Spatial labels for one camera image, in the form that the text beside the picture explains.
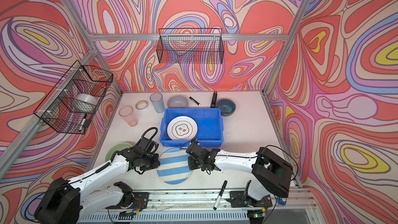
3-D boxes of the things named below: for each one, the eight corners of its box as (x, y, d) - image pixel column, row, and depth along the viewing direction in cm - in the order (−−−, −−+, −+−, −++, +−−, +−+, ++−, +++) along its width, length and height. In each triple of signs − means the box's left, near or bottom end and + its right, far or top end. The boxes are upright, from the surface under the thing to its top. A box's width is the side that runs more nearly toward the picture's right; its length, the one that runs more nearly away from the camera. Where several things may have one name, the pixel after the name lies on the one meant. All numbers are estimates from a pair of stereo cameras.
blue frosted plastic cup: (153, 112, 109) (148, 100, 99) (155, 104, 114) (150, 92, 104) (164, 112, 109) (160, 100, 99) (166, 104, 114) (162, 92, 104)
